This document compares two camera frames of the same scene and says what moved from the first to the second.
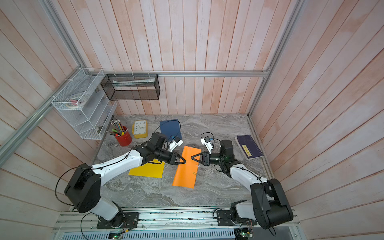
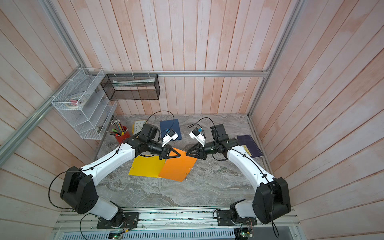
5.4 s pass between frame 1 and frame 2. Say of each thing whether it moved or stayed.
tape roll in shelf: stayed
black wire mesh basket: stayed
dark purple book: stayed
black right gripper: moved
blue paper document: stayed
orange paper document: moved
